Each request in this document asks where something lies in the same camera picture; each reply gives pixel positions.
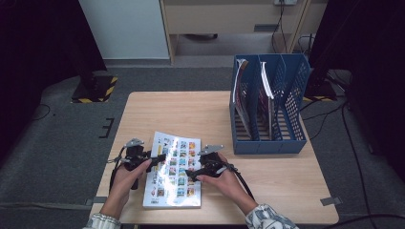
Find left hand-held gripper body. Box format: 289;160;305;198
118;137;151;173

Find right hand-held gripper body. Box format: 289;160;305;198
198;144;230;177

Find white magazine colourful pictures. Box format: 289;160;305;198
142;131;203;210

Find blue file rack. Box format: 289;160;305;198
228;52;311;156

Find black magazine red cards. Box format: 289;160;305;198
232;57;256;141

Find purple magazine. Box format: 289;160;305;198
258;60;277;141

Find person's right hand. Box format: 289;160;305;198
196;152;256;215

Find person's left hand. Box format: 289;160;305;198
100;159;153;219

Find black tape mark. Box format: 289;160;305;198
98;117;115;139

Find grey tape piece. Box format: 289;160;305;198
85;196;108;206
319;196;343;207

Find black stand base striped tape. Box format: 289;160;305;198
302;79;338;103
71;75;118;104

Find beige wooden desk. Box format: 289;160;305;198
159;0;329;65

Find black curtain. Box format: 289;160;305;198
0;0;108;160
309;0;405;173

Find left hand-held gripper cable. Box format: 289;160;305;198
107;147;128;193

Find hand-held gripper cable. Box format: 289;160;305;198
226;163;256;202
107;147;128;193

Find right hand-held gripper cable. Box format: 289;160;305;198
226;163;256;202

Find thin black floor cable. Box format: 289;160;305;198
300;96;347;141
32;104;52;122

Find long black floor cable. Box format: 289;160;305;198
330;101;405;223

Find black looped cable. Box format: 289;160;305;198
297;32;316;56

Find black power cable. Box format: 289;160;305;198
271;3;289;53

